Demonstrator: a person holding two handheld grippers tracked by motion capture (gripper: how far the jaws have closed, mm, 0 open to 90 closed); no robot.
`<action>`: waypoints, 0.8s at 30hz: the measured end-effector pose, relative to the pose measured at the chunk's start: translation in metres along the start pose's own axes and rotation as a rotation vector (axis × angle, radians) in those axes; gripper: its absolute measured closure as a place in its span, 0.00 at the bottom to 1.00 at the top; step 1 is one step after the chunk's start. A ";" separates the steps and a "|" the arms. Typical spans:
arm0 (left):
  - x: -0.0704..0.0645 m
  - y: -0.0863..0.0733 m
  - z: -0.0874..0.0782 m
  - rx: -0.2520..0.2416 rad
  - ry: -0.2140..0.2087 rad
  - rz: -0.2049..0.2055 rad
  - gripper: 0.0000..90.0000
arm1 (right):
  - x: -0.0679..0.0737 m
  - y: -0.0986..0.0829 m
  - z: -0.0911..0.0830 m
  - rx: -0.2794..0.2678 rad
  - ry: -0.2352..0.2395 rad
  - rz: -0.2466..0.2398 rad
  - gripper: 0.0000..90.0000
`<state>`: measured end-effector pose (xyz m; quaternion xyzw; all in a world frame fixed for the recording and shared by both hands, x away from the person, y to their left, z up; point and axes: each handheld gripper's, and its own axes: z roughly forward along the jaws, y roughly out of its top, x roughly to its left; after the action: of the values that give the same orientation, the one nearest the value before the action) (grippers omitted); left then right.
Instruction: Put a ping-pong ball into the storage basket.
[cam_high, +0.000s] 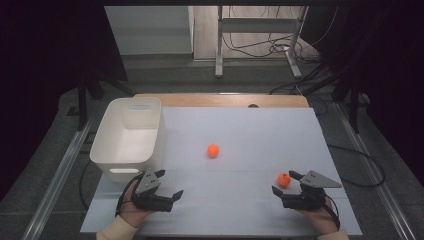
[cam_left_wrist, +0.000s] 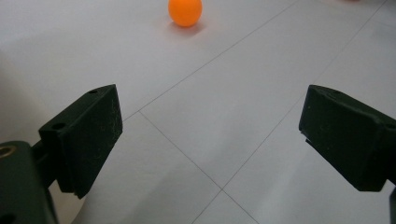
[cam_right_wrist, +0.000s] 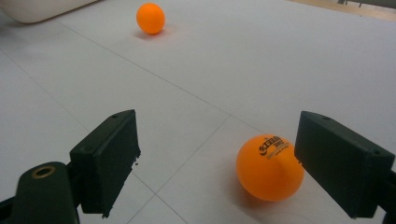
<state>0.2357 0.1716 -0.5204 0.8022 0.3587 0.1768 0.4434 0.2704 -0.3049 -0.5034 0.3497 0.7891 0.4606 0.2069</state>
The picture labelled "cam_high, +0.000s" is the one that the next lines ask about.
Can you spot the person's right hand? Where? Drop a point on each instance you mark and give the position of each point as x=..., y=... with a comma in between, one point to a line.
x=321, y=220

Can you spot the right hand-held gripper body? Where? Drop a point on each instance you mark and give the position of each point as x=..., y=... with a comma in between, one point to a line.
x=310, y=196

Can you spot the dark round table grommet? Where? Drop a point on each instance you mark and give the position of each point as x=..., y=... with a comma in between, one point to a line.
x=253, y=106

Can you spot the white plastic bin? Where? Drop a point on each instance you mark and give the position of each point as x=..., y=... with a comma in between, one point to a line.
x=133, y=143

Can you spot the aluminium floor rail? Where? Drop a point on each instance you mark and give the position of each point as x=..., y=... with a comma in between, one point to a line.
x=376, y=186
x=56, y=180

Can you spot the white table mat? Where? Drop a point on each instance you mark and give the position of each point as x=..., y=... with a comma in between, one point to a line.
x=240, y=133

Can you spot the black metal stand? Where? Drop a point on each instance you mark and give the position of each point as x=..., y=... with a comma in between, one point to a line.
x=354, y=106
x=82, y=100

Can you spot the small orange fruit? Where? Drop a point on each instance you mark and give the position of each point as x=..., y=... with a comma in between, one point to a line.
x=213, y=150
x=283, y=180

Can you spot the person's left hand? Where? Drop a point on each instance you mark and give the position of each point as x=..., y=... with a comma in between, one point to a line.
x=131, y=215

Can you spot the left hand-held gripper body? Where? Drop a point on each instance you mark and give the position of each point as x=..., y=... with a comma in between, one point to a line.
x=150, y=185

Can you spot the white cabinet panel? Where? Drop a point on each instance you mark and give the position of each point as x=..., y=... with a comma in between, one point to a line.
x=150, y=30

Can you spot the white metal desk frame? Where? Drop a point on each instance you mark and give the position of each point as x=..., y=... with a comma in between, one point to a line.
x=256, y=25

